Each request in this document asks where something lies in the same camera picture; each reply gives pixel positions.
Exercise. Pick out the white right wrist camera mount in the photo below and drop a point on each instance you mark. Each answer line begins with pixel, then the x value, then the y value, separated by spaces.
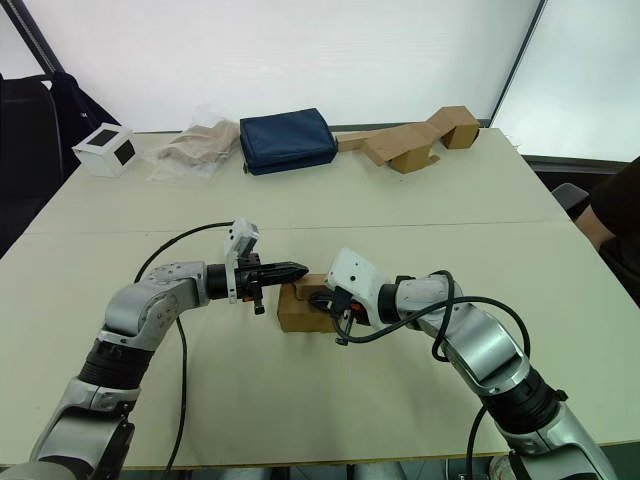
pixel 355 275

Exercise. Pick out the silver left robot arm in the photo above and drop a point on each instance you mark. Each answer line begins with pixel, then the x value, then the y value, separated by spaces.
pixel 145 305

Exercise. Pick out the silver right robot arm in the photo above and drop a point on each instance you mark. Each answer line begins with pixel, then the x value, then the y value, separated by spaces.
pixel 480 340

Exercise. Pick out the small brown cardboard box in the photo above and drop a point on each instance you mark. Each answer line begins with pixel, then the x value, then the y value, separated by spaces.
pixel 300 317

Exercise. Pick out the black ribbed pole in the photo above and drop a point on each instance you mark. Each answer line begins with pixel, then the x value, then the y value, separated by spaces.
pixel 32 37

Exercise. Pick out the white cube with black squares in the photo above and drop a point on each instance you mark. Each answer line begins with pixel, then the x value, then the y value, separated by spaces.
pixel 97 162

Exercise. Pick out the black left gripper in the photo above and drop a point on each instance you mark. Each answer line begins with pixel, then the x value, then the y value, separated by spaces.
pixel 245 280

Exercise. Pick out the dark window sill ledge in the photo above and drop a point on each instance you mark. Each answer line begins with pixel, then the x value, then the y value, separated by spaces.
pixel 575 164

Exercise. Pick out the person in dark clothing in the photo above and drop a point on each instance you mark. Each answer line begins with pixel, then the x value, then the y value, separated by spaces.
pixel 620 195

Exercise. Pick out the black chair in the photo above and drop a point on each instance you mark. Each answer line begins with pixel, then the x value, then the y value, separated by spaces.
pixel 25 150

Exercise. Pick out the navy blue fabric pouch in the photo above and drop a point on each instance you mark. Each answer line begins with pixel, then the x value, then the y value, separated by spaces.
pixel 285 140

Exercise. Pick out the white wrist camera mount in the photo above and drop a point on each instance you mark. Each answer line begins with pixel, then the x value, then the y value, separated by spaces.
pixel 242 232
pixel 355 275

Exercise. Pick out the grey chair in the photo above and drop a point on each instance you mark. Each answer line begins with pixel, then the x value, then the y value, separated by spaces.
pixel 570 197

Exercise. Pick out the clear plastic bag beige contents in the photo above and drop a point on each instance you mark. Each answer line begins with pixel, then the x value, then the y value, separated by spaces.
pixel 195 145

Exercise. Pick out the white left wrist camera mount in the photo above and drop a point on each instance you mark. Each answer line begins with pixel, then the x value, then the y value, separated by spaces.
pixel 242 232

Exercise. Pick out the black jacket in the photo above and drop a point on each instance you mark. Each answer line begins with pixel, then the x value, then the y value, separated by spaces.
pixel 80 125

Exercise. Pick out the person's bare forearm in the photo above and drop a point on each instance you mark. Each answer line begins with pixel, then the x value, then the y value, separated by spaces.
pixel 595 225

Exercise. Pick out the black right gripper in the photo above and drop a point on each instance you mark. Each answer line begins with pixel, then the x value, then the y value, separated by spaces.
pixel 342 302

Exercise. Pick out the dark window frame bar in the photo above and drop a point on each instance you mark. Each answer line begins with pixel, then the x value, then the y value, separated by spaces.
pixel 517 60

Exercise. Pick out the flattened brown cardboard box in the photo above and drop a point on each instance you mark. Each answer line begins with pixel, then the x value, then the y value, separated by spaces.
pixel 400 140

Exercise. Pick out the open brown cardboard box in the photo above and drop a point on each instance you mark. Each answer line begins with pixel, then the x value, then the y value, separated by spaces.
pixel 462 135

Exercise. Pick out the white round container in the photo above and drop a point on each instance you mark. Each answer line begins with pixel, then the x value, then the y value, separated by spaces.
pixel 500 467

